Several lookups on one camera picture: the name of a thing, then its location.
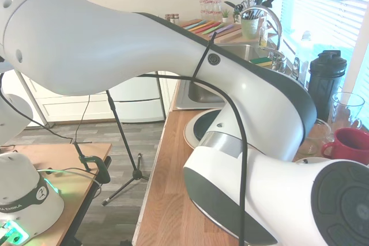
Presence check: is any beige dinner plate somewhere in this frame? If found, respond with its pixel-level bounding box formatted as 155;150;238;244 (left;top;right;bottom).
183;109;223;150

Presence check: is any dark blue plate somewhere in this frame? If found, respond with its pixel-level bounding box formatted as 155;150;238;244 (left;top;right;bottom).
193;110;221;142

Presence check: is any stainless steel double sink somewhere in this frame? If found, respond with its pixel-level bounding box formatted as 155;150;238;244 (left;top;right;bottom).
172;43;292;111

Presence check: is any white kitchen base cabinet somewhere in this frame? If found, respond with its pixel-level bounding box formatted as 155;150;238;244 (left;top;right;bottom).
20;71;181;124

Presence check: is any orange knife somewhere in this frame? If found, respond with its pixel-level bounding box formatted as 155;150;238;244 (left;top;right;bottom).
189;21;209;32

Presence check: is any green knife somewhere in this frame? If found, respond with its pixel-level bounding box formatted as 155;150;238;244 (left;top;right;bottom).
208;24;229;37

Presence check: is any yellow and green sponge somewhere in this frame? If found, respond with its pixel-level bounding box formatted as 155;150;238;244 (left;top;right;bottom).
249;57;273;70

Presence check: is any wooden cutting board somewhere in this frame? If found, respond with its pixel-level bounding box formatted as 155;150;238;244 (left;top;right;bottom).
177;18;243;44

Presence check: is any pale green utensil holder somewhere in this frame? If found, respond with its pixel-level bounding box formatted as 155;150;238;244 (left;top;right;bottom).
240;17;259;39

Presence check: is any dark C-clamp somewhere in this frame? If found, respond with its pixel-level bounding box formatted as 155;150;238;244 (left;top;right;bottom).
73;141;112;185

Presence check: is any small yellow soap bottle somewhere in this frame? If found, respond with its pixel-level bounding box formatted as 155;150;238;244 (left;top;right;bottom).
258;21;269;48

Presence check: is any dark leafy potted plant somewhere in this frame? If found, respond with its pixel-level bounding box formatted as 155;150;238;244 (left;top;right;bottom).
232;3;243;24

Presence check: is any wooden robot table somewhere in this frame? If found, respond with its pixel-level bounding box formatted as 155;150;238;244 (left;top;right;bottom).
0;142;112;246

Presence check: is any chrome gooseneck faucet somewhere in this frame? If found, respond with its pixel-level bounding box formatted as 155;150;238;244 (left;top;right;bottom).
240;5;283;54

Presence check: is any clear Dawn soap bottle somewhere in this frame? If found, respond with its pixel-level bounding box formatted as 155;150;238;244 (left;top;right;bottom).
289;31;314;85

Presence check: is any clear plastic cup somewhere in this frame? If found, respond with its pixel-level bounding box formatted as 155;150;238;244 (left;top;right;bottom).
299;118;333;156

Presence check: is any black shaker bottle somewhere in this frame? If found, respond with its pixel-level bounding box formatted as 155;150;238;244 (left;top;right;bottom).
307;50;348;123

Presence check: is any clear glass goblet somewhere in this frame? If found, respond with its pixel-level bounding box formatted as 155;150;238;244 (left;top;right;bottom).
327;92;366;131

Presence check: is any white window blind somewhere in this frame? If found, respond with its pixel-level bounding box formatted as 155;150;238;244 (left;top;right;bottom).
268;0;369;54

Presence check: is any red mug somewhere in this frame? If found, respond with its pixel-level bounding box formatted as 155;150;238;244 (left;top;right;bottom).
321;127;369;168

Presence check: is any black camera tripod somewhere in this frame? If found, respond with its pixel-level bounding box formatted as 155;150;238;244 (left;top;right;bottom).
101;90;152;206

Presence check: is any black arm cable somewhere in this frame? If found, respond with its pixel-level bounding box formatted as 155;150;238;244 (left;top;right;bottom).
135;73;248;246

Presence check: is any thin black cable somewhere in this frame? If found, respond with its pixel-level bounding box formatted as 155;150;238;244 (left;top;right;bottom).
0;93;93;146

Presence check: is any chrome faucet handle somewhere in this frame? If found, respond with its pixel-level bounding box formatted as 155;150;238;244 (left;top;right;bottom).
269;50;288;73

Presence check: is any thin white cable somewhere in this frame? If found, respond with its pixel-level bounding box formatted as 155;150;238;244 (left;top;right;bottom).
36;167;104;198

